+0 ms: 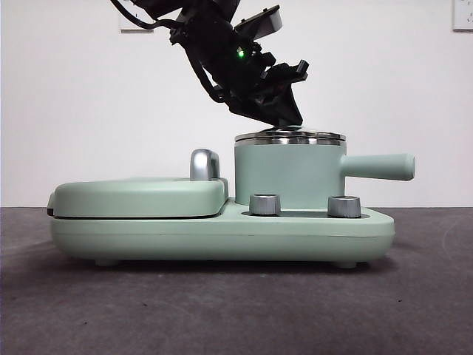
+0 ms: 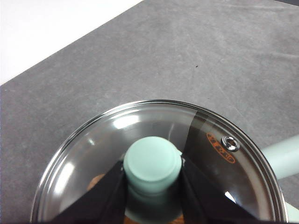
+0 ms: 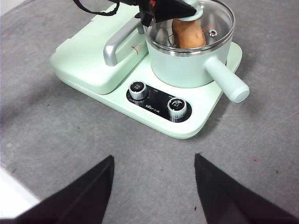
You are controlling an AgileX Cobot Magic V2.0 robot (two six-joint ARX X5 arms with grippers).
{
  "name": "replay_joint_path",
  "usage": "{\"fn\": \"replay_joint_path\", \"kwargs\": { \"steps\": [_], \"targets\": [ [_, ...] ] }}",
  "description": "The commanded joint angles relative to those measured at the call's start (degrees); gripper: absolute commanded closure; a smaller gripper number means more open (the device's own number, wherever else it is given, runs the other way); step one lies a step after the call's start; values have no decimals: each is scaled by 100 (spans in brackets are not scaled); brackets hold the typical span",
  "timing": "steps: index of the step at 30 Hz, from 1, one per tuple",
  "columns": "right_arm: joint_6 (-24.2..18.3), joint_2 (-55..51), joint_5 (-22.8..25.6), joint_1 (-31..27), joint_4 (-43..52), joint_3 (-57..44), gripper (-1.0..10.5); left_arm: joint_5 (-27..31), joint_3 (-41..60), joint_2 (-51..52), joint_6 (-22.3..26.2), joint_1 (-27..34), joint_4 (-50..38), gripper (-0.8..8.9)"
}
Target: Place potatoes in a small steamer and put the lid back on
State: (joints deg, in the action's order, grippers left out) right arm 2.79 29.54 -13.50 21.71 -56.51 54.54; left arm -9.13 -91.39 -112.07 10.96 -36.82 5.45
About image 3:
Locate green breakfast machine base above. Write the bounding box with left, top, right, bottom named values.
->
left=50, top=3, right=243, bottom=140

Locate silver control knob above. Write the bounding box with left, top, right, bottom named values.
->
left=128, top=80, right=148, bottom=100
left=167, top=97, right=187, bottom=119

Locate brown potato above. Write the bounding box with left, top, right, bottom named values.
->
left=171, top=18, right=207, bottom=49

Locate glass pot lid green knob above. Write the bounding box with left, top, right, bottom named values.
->
left=142, top=0, right=235, bottom=56

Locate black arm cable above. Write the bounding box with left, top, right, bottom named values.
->
left=72, top=0, right=120, bottom=16

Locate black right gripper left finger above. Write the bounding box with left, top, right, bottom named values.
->
left=14, top=155, right=115, bottom=224

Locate green pot with handle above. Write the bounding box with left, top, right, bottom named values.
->
left=146, top=0, right=250, bottom=104

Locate green hinged griddle lid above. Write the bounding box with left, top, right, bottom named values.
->
left=50, top=4, right=150, bottom=95

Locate chrome griddle lid handle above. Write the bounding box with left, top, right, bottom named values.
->
left=103, top=23, right=147, bottom=67

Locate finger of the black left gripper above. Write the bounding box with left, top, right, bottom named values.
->
left=136, top=0, right=197, bottom=27

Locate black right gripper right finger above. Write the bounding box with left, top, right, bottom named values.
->
left=194, top=153, right=299, bottom=224

